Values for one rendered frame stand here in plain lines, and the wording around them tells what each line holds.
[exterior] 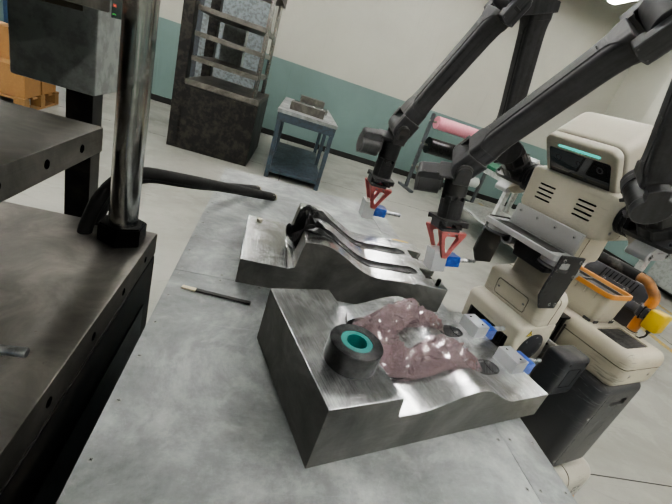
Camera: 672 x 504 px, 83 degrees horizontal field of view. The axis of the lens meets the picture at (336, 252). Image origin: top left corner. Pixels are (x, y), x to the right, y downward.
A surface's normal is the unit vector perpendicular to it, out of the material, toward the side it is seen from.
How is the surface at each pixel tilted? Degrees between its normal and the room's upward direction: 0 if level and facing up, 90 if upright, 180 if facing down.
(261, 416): 0
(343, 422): 90
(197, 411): 0
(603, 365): 90
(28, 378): 0
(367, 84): 90
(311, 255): 90
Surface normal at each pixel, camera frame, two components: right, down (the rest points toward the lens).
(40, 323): 0.29, -0.87
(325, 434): 0.40, 0.49
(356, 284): 0.13, 0.45
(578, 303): -0.89, -0.05
